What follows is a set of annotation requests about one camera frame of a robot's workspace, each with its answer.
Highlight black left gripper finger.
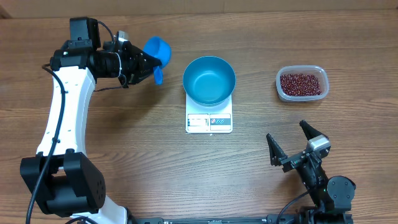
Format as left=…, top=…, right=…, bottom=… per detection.
left=136, top=48, right=162, bottom=70
left=127, top=68, right=154, bottom=85

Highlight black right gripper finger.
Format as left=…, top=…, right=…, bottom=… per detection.
left=299, top=119, right=323, bottom=140
left=266, top=133, right=287, bottom=166

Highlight blue plastic measuring scoop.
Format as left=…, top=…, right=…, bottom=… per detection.
left=144, top=36, right=172, bottom=85

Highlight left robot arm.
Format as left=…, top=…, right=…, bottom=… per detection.
left=20, top=17, right=172, bottom=223

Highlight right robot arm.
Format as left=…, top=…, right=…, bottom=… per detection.
left=266, top=120, right=356, bottom=223

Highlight blue metal bowl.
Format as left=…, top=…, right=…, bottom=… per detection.
left=182, top=56, right=236, bottom=106

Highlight white digital kitchen scale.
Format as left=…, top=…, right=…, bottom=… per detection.
left=185, top=95, right=233, bottom=134

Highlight red adzuki beans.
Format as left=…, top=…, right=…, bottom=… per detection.
left=280, top=73, right=322, bottom=96

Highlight clear plastic food container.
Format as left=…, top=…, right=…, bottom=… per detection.
left=275, top=65, right=329, bottom=103

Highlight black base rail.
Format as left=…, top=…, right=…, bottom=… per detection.
left=128, top=214, right=354, bottom=224

